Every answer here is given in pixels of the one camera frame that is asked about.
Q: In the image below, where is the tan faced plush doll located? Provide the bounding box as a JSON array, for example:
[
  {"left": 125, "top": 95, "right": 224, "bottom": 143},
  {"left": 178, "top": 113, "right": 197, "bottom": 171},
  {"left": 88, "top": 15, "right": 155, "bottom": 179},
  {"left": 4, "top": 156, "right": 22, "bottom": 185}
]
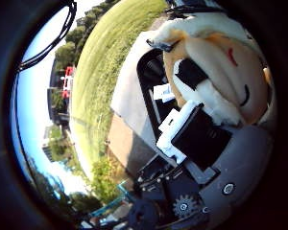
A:
[{"left": 147, "top": 12, "right": 275, "bottom": 127}]

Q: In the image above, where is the black plastic basket container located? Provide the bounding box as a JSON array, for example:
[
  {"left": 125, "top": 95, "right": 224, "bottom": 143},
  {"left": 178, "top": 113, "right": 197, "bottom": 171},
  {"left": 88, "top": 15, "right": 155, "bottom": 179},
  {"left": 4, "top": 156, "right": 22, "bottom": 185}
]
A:
[{"left": 135, "top": 47, "right": 183, "bottom": 142}]

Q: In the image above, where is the teal metal bar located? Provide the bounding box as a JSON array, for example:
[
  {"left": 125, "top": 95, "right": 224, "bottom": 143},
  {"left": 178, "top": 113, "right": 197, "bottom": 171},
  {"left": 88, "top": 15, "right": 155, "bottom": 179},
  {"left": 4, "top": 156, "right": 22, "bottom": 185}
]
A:
[{"left": 90, "top": 180, "right": 136, "bottom": 219}]

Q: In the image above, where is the red truck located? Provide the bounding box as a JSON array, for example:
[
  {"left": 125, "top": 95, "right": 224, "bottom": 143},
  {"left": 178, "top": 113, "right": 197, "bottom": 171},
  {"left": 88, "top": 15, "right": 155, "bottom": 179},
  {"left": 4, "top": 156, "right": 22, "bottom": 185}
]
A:
[{"left": 60, "top": 65, "right": 76, "bottom": 100}]

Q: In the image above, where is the dark distant building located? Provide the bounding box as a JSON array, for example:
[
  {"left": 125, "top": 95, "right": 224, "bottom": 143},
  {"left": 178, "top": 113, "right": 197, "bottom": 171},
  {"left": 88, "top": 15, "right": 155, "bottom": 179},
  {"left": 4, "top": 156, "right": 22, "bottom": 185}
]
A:
[{"left": 47, "top": 60, "right": 71, "bottom": 127}]

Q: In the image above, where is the small grey distant building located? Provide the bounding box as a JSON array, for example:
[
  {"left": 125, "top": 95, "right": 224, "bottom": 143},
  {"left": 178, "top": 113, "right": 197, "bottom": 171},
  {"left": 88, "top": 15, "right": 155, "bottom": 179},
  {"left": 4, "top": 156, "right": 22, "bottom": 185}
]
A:
[{"left": 41, "top": 143, "right": 56, "bottom": 163}]

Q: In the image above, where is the thick black looped cable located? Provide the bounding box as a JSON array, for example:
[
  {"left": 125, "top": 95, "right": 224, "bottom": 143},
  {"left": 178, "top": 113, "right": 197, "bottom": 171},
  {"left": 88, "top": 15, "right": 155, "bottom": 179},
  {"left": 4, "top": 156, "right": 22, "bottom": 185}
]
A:
[{"left": 17, "top": 0, "right": 78, "bottom": 72}]

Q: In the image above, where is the thin black cable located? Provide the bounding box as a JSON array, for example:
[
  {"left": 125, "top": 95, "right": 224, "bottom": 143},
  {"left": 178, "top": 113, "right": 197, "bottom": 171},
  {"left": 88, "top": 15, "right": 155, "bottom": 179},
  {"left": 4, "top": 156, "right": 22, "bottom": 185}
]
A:
[{"left": 10, "top": 71, "right": 36, "bottom": 180}]

